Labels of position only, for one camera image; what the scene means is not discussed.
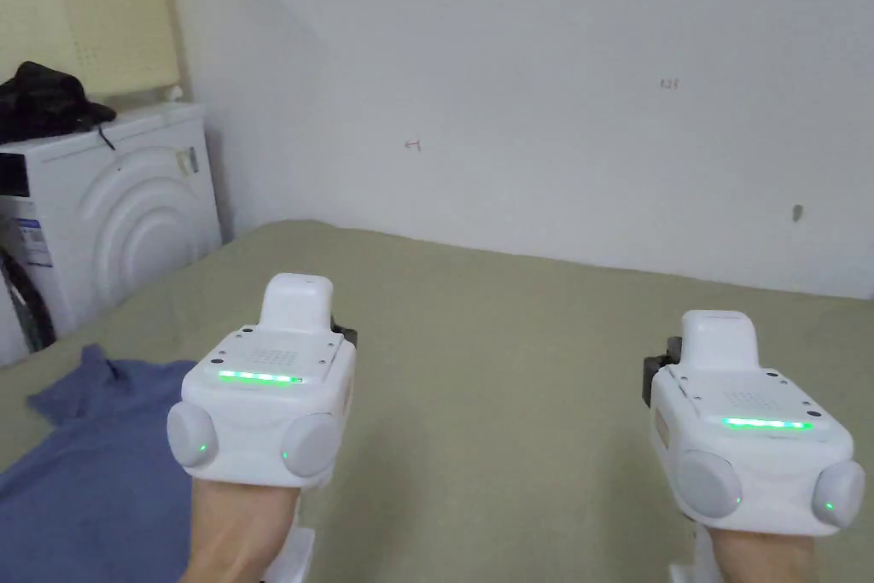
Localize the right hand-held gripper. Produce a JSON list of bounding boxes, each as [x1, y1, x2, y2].
[[643, 309, 867, 583]]

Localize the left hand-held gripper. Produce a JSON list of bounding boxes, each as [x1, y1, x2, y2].
[[166, 273, 359, 583]]

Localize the person's right hand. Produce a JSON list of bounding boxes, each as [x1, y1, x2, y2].
[[713, 522, 815, 583]]

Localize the person's left hand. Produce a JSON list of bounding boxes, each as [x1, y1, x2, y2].
[[178, 475, 303, 583]]

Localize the blue shirt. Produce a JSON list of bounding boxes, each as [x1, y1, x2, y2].
[[0, 343, 201, 583]]

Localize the bed with beige sheet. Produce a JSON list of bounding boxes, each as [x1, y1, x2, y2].
[[0, 219, 874, 583]]

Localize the white washing machine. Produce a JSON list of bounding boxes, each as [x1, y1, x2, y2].
[[0, 60, 226, 367]]

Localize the pale yellow foam pad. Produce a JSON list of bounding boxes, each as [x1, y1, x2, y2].
[[0, 0, 184, 102]]

